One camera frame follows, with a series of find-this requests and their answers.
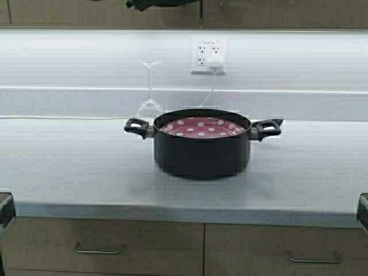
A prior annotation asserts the black cooking pot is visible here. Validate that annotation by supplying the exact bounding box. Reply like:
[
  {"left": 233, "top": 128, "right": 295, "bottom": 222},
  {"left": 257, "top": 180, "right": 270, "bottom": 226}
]
[{"left": 124, "top": 109, "right": 283, "bottom": 179}]

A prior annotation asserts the cabinet door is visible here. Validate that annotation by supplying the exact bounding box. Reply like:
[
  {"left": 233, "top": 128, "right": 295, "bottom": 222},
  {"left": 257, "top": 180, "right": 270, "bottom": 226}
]
[
  {"left": 7, "top": 1, "right": 201, "bottom": 29},
  {"left": 203, "top": 0, "right": 367, "bottom": 29}
]

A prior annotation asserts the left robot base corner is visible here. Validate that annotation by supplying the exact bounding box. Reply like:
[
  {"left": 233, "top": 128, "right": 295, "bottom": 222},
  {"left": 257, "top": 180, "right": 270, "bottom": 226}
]
[{"left": 0, "top": 193, "right": 16, "bottom": 233}]

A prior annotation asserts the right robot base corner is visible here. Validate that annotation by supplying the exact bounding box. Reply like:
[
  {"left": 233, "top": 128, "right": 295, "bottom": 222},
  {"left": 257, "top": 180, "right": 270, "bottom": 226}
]
[{"left": 356, "top": 193, "right": 368, "bottom": 232}]

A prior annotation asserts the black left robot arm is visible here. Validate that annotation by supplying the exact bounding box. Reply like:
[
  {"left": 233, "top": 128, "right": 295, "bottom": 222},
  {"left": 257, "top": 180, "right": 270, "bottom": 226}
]
[{"left": 125, "top": 0, "right": 198, "bottom": 12}]

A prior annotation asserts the red polka dot plate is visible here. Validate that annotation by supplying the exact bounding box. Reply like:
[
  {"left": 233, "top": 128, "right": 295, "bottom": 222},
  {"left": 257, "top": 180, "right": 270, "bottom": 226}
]
[{"left": 160, "top": 117, "right": 245, "bottom": 139}]

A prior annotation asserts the upside-down clear wine glass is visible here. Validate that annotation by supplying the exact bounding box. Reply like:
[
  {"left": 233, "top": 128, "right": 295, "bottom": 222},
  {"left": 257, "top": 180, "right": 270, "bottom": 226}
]
[{"left": 137, "top": 60, "right": 162, "bottom": 118}]

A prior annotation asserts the white power adapter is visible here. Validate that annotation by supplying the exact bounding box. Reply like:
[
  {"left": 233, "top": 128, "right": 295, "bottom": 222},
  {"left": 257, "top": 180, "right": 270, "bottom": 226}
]
[{"left": 208, "top": 52, "right": 224, "bottom": 70}]

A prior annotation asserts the right wooden drawer front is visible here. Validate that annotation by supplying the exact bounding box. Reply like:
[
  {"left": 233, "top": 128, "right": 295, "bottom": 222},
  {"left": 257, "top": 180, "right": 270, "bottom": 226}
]
[{"left": 204, "top": 224, "right": 367, "bottom": 275}]

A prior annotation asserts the wooden drawer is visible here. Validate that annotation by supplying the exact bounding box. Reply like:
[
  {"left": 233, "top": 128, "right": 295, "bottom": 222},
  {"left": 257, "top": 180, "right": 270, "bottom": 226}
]
[
  {"left": 204, "top": 224, "right": 367, "bottom": 275},
  {"left": 1, "top": 217, "right": 204, "bottom": 275}
]

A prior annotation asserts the left wooden drawer front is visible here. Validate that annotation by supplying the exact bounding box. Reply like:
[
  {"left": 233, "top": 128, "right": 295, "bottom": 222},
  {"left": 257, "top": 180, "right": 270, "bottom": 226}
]
[{"left": 1, "top": 217, "right": 204, "bottom": 275}]

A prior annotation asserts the white charging cable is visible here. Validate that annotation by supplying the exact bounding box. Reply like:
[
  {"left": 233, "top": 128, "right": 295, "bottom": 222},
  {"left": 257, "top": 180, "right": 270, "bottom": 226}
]
[{"left": 0, "top": 67, "right": 216, "bottom": 121}]

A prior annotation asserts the white wall outlet plate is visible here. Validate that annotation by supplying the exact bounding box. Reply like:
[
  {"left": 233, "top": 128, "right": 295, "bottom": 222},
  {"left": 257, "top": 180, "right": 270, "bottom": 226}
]
[{"left": 191, "top": 37, "right": 227, "bottom": 75}]

